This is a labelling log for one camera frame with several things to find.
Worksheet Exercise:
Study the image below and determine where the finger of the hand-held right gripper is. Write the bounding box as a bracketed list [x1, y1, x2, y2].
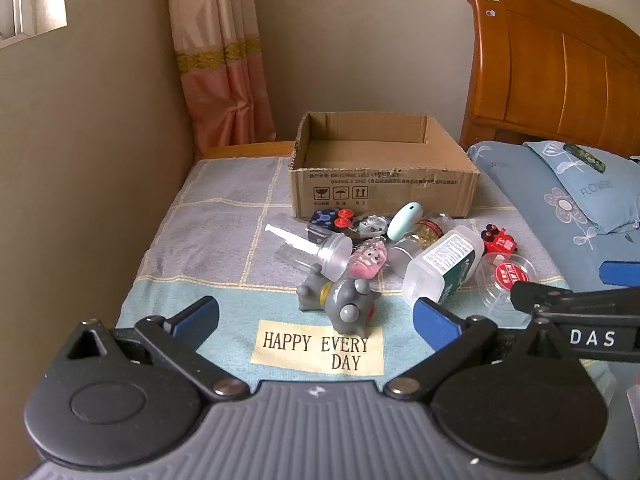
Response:
[599, 260, 640, 287]
[510, 280, 640, 322]

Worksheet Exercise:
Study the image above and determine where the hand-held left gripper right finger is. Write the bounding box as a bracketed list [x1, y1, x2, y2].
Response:
[382, 297, 576, 402]

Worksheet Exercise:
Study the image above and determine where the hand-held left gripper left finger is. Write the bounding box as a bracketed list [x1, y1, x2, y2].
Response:
[64, 296, 251, 402]

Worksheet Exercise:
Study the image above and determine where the white plastic bottle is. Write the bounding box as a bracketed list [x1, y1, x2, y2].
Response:
[402, 225, 485, 307]

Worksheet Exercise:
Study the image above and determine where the clear jar with white lid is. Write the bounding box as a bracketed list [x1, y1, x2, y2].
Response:
[387, 219, 446, 273]

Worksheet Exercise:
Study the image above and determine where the pink pig keychain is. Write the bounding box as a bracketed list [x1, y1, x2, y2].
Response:
[348, 241, 388, 279]

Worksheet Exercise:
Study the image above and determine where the grey cartoon toy figure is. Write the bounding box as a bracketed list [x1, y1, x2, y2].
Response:
[297, 262, 383, 336]

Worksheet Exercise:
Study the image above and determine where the cardboard box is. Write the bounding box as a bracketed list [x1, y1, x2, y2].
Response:
[287, 111, 481, 220]

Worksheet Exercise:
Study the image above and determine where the clear lid red label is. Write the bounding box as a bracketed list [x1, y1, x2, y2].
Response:
[475, 252, 538, 306]

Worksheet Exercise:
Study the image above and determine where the checked printed cloth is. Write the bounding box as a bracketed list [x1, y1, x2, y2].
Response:
[117, 155, 618, 413]

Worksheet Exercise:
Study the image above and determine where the blue floral pillow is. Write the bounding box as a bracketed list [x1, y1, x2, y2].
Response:
[522, 140, 640, 236]
[467, 141, 608, 286]

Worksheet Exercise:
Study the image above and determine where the red toy car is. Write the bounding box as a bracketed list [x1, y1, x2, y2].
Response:
[481, 225, 518, 255]

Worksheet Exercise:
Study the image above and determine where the mint green oval case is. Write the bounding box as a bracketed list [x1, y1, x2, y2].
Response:
[387, 201, 423, 241]

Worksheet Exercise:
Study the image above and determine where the dark patterned flat case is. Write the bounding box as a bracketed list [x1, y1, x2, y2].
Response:
[563, 143, 607, 173]

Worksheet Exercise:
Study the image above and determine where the clear pump bottle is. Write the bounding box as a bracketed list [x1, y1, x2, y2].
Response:
[265, 222, 353, 281]

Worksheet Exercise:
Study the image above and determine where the wooden headboard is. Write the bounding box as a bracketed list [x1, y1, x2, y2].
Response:
[459, 0, 640, 158]

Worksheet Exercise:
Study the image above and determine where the pink curtain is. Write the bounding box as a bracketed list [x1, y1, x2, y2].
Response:
[165, 0, 277, 158]

